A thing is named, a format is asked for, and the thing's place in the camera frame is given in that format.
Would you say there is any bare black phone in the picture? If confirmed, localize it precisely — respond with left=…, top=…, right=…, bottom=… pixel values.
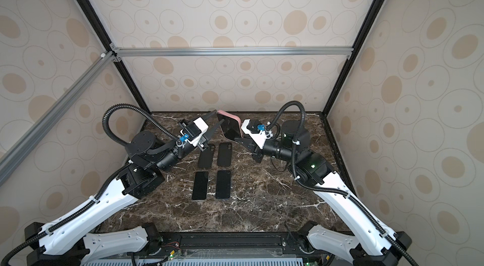
left=216, top=170, right=231, bottom=199
left=192, top=171, right=209, bottom=201

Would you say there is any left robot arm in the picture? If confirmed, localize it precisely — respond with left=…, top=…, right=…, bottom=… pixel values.
left=24, top=104, right=225, bottom=265

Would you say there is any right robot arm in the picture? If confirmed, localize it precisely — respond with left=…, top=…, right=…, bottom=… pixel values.
left=224, top=118, right=416, bottom=265

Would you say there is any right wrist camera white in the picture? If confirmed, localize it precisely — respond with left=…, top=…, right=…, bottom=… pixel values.
left=241, top=119, right=273, bottom=149

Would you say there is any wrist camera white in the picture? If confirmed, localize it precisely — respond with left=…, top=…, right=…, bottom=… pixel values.
left=241, top=119, right=273, bottom=149
left=178, top=117, right=209, bottom=148

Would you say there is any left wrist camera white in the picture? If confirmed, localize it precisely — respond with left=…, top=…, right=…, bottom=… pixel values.
left=178, top=117, right=209, bottom=148

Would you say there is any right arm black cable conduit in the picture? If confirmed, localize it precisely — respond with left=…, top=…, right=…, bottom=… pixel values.
left=266, top=100, right=418, bottom=266

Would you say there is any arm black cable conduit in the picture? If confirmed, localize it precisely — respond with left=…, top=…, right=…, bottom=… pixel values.
left=266, top=100, right=418, bottom=266
left=0, top=103, right=178, bottom=266

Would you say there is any horizontal aluminium rail back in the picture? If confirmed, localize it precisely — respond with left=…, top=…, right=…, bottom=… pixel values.
left=114, top=46, right=354, bottom=57

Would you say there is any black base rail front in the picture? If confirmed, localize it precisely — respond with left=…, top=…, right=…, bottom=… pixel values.
left=84, top=231, right=336, bottom=265

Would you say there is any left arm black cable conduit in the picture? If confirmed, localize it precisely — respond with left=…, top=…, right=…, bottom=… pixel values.
left=0, top=103, right=178, bottom=266

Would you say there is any aluminium rail left wall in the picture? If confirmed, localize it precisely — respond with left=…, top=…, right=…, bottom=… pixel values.
left=1, top=51, right=114, bottom=184

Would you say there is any black frame post left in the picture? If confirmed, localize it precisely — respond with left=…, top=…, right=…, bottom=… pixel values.
left=75, top=0, right=151, bottom=113

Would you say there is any black frame post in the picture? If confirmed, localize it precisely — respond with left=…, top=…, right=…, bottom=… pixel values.
left=75, top=0, right=151, bottom=113
left=321, top=0, right=386, bottom=118

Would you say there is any black frame post right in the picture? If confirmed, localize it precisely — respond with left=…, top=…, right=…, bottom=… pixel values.
left=321, top=0, right=386, bottom=118

